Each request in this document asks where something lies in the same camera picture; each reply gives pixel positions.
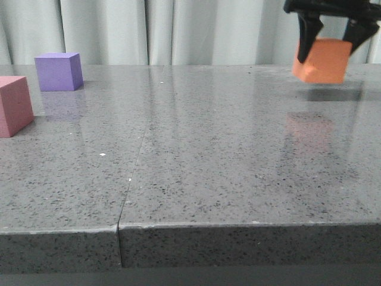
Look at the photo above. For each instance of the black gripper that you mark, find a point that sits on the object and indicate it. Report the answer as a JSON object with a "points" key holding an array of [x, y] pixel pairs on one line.
{"points": [[361, 27]]}

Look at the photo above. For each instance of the orange foam cube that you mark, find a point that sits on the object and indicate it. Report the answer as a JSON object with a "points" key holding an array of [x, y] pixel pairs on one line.
{"points": [[326, 62]]}

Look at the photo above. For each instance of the grey-green curtain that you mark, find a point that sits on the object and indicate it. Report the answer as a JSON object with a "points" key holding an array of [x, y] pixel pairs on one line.
{"points": [[150, 32]]}

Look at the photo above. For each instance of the purple foam cube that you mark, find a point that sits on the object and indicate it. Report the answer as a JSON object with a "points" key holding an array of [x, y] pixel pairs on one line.
{"points": [[59, 71]]}

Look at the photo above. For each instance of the pink foam cube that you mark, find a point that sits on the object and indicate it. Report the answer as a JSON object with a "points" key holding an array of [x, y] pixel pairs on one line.
{"points": [[16, 106]]}

